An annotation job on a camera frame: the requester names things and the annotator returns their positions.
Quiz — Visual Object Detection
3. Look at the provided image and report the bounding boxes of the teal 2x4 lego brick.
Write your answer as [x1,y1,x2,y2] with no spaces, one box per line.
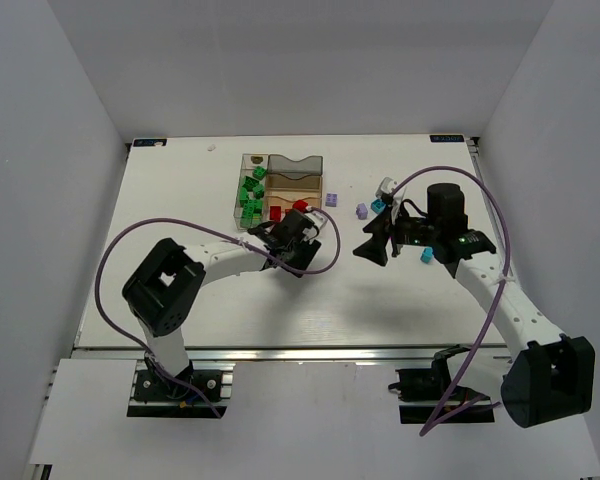
[371,199,385,213]

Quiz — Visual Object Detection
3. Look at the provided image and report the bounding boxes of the red 2x4 lego brick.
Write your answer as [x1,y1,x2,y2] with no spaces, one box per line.
[269,205,284,223]

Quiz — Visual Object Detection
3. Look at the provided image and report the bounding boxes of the light blue small lego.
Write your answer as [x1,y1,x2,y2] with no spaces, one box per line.
[420,247,434,264]

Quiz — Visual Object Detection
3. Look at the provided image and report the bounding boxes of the green 2x4 lego brick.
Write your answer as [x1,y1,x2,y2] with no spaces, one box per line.
[244,199,263,216]

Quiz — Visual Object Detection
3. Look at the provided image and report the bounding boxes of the green 2x2 sloped lego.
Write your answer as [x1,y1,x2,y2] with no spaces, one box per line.
[238,206,254,230]

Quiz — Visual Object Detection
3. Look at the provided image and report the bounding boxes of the lilac 2x2 lego brick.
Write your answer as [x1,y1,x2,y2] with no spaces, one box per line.
[325,193,338,207]

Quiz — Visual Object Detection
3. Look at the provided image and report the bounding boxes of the green curved lego brick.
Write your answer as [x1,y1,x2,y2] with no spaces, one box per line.
[238,187,251,207]

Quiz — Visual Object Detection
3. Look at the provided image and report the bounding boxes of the green lego brick carried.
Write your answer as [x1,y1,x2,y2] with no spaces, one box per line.
[242,176,259,191]

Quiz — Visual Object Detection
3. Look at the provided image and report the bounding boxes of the green upside-down 2x2 lego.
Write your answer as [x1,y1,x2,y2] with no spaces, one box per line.
[253,167,267,180]

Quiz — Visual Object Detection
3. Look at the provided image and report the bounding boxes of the red 2x2 lego brick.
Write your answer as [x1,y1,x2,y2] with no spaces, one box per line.
[292,200,309,212]

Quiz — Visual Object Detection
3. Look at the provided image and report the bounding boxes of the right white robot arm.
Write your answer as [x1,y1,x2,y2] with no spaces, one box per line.
[353,178,595,428]

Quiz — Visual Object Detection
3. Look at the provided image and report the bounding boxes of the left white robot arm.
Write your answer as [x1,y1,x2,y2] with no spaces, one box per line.
[122,209,321,381]

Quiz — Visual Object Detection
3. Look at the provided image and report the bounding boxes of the tall clear narrow container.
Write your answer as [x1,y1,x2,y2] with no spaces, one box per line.
[233,153,269,231]

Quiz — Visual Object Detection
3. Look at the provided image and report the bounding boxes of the amber tinted container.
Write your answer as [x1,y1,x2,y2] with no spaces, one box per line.
[264,174,323,213]

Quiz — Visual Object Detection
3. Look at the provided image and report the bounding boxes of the grey smoked container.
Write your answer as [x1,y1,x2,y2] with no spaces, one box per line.
[267,154,324,180]

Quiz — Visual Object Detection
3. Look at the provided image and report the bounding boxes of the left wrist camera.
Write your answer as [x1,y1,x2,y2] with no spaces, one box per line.
[305,208,329,238]

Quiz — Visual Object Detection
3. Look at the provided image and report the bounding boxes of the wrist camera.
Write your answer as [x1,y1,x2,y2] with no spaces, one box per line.
[305,208,329,238]
[375,177,403,210]

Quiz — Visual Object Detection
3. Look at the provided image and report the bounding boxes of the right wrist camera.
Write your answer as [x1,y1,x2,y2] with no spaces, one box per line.
[375,177,403,210]

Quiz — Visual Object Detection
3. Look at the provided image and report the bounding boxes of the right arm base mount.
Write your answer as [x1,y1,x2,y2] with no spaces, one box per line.
[388,345,500,425]

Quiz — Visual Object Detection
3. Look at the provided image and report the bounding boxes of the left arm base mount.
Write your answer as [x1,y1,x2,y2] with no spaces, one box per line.
[126,362,233,420]

